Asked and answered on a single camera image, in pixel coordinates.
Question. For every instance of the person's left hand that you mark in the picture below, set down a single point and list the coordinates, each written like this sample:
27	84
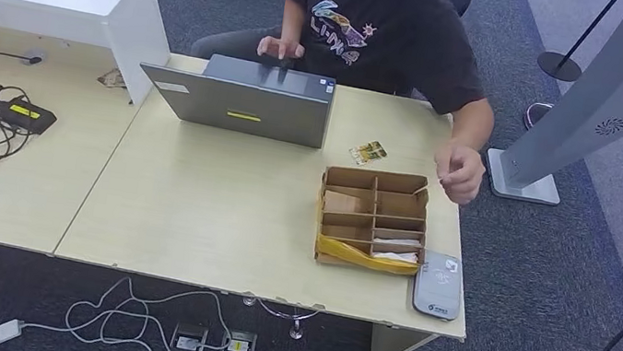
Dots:
463	175

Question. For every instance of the person's right hand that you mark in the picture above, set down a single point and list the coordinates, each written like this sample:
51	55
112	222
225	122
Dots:
281	47

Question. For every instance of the colourful ID card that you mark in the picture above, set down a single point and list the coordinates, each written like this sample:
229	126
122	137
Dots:
368	153

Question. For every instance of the person's right forearm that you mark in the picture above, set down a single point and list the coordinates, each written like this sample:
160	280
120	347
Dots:
293	20

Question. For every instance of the person's left forearm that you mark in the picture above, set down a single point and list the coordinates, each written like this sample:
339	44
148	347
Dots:
473	124

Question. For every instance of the person's shoe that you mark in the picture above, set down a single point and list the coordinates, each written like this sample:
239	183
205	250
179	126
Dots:
537	114

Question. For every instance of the person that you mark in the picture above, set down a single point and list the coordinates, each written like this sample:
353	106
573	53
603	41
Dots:
380	42

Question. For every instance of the grey card reader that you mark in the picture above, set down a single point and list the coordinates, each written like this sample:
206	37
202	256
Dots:
438	288

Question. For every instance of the grey laptop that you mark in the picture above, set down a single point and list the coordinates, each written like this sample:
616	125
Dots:
247	109

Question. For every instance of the cardboard divider box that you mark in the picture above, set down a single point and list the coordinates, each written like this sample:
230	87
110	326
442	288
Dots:
370	217

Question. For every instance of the yellow plastic strip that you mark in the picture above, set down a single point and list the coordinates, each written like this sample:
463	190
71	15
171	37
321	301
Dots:
349	252

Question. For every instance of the black stanchion pole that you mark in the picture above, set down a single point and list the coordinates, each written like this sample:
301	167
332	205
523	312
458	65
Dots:
559	66

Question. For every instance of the grey kiosk stand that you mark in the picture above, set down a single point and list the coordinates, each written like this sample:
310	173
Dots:
599	100

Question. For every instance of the crumpled brown wrapper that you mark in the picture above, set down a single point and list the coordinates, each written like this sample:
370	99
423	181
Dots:
112	78

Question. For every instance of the black adapter with yellow label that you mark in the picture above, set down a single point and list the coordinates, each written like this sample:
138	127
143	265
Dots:
25	115

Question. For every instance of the metal floor socket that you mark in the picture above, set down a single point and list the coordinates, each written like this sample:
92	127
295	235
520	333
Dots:
237	349
187	342

